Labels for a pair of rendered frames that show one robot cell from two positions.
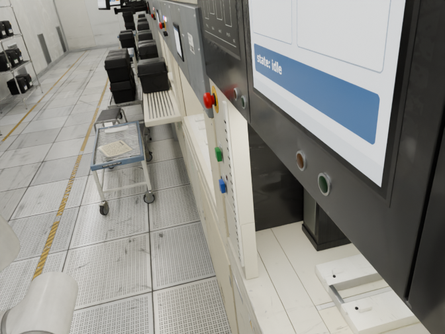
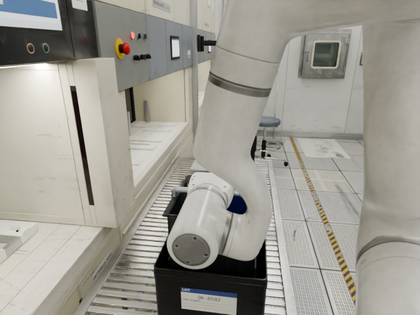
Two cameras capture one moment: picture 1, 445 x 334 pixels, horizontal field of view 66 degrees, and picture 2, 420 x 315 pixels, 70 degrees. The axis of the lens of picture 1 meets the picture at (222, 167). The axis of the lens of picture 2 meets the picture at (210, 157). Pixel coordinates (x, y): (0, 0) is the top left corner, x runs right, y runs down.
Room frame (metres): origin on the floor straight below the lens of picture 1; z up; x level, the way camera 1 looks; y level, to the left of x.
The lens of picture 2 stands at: (0.84, 0.48, 1.44)
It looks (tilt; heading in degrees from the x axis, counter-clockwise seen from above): 21 degrees down; 197
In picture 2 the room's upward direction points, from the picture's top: straight up
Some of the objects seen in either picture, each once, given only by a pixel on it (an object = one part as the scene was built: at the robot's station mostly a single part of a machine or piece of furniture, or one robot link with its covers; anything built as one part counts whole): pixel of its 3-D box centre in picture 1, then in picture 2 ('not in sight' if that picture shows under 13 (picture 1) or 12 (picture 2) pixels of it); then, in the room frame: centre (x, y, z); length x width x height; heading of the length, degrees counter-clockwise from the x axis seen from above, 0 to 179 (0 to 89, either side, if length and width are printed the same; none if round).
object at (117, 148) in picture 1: (114, 148); not in sight; (2.72, 0.90, 0.47); 0.31 x 0.23 x 0.02; 31
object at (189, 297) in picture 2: not in sight; (215, 264); (0.17, 0.29, 0.85); 0.28 x 0.28 x 0.17; 9
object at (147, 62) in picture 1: (153, 74); not in sight; (3.25, 0.54, 0.93); 0.30 x 0.28 x 0.26; 6
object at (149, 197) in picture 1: (125, 162); not in sight; (2.90, 0.90, 0.24); 0.97 x 0.52 x 0.48; 12
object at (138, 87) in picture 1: (130, 109); not in sight; (4.57, 1.16, 0.24); 0.94 x 0.53 x 0.48; 9
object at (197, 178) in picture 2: not in sight; (210, 190); (0.27, 0.31, 1.14); 0.11 x 0.10 x 0.07; 9
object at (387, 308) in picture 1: (371, 287); not in sight; (0.60, -0.34, 0.89); 0.22 x 0.21 x 0.04; 99
